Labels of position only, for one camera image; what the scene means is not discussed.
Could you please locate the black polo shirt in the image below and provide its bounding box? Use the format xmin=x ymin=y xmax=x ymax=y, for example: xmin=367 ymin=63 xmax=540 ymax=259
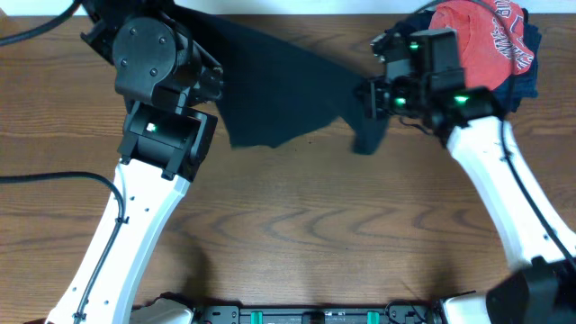
xmin=80 ymin=0 xmax=391 ymax=157

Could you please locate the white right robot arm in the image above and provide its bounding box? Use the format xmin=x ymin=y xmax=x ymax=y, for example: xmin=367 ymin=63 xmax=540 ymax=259
xmin=355 ymin=76 xmax=575 ymax=323

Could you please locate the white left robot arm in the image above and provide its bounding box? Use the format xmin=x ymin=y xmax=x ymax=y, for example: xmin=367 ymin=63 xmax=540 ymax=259
xmin=47 ymin=13 xmax=222 ymax=323

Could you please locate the orange printed t-shirt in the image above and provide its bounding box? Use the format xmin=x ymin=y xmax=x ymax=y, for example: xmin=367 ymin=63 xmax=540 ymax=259
xmin=429 ymin=0 xmax=535 ymax=90

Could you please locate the navy blue folded garment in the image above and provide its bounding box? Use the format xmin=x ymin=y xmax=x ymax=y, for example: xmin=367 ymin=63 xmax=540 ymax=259
xmin=393 ymin=7 xmax=542 ymax=112

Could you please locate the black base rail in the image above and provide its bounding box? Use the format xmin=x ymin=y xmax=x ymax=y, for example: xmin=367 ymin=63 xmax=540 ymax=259
xmin=192 ymin=300 xmax=444 ymax=324

